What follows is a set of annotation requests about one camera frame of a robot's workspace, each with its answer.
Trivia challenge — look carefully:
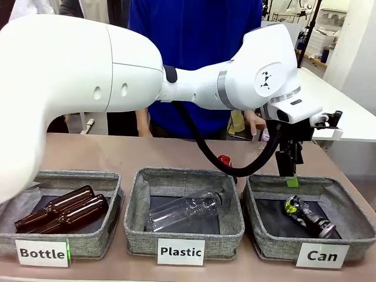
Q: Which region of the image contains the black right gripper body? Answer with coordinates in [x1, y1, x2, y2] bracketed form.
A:
[274, 118, 313, 145]

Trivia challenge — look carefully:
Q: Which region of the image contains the clear bottle with pink label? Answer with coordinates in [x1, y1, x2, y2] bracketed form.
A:
[258, 126, 271, 153]

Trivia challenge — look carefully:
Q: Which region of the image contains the crushed black and green can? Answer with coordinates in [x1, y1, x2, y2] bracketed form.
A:
[283, 195, 337, 239]

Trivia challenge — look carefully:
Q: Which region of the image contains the person's right forearm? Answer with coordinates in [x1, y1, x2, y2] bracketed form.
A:
[136, 108, 151, 137]

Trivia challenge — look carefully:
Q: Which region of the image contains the crushed red cola can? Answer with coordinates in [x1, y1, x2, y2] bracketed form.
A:
[217, 155, 234, 170]

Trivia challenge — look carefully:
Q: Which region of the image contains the grey fabric basket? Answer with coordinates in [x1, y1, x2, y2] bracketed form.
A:
[241, 173, 371, 263]
[123, 166, 246, 261]
[0, 169, 124, 261]

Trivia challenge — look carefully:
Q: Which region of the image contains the white Can label card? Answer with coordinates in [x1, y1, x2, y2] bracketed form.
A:
[295, 242, 351, 270]

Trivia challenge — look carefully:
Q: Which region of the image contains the person's left hand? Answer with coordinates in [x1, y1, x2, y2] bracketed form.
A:
[245, 110, 267, 137]

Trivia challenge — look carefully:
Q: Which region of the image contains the white side table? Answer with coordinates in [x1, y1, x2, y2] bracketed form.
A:
[299, 67, 376, 142]

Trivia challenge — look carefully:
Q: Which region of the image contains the black tripod stand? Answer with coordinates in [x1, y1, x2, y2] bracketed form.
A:
[296, 0, 321, 69]

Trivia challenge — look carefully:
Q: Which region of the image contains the clear plastic bottle without label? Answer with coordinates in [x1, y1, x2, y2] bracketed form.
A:
[145, 189, 229, 233]

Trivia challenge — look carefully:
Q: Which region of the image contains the white Plastic label card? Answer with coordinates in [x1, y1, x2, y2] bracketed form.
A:
[157, 238, 206, 267]

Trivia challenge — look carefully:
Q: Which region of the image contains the person in blue shirt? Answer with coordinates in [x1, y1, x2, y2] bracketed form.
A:
[128, 0, 264, 139]

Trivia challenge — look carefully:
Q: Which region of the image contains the white furniture leg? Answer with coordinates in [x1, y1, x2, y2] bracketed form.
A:
[80, 111, 95, 136]

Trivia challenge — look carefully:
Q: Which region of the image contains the brown glass bottle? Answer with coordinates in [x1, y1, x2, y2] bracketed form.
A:
[14, 184, 96, 233]
[35, 193, 109, 234]

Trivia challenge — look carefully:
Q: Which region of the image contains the person in white coat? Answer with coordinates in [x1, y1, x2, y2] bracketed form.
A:
[0, 0, 110, 28]

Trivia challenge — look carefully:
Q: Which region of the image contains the white Bottle label card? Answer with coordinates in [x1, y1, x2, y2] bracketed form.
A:
[15, 239, 73, 268]

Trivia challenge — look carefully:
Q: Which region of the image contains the wrist camera on white mount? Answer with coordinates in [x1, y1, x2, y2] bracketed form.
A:
[310, 110, 345, 139]

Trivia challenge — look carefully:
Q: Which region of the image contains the black cable hose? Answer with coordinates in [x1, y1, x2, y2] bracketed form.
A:
[172, 99, 280, 179]

